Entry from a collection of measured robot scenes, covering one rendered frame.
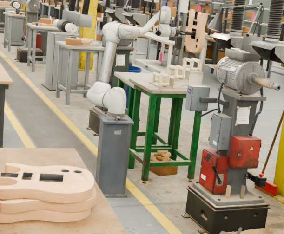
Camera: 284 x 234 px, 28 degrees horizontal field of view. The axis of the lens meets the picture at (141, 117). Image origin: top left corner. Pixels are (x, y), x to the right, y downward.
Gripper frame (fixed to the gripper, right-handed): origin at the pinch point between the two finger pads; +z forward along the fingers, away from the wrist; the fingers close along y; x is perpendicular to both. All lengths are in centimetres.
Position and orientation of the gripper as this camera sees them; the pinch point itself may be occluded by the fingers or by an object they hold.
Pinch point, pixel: (193, 33)
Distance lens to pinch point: 568.2
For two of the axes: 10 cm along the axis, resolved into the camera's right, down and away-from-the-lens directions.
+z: 9.3, 0.2, 3.6
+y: 3.4, 2.4, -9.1
